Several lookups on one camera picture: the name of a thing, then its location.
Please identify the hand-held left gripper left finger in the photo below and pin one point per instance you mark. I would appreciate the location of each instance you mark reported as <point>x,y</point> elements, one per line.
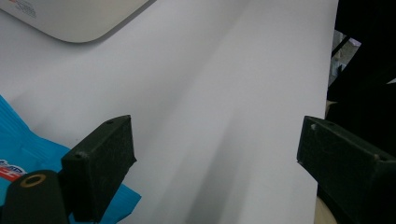
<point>99,161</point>

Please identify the blue wet wipes pack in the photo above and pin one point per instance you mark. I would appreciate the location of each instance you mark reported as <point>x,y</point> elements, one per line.
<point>28,146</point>

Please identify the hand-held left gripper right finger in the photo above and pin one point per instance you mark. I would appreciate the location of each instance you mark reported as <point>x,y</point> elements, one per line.
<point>348,168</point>

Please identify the white table sheet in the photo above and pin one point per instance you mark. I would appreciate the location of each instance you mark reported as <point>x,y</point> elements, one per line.
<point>218,109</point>

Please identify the white plastic bin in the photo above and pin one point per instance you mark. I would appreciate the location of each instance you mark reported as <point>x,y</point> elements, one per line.
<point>77,18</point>

